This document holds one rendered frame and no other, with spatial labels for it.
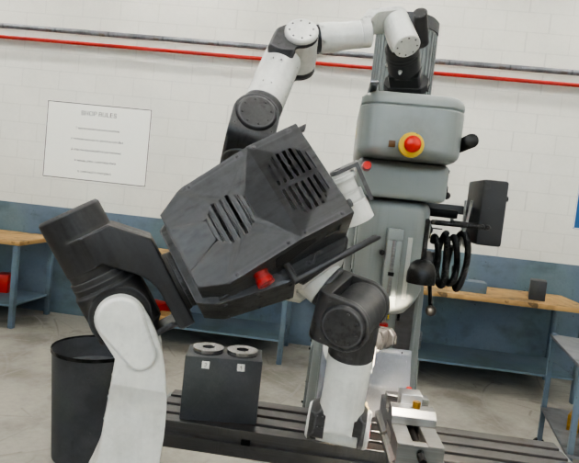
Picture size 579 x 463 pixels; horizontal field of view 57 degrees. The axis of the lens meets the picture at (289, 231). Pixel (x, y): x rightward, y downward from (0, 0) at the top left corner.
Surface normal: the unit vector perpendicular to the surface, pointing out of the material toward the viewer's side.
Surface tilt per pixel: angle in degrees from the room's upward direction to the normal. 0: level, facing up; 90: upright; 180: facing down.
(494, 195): 90
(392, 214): 90
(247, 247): 74
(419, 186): 90
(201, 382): 90
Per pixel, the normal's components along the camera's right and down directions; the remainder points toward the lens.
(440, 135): 0.00, 0.07
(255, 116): 0.22, -0.39
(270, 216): -0.21, -0.24
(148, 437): 0.26, 0.09
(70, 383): -0.21, 0.11
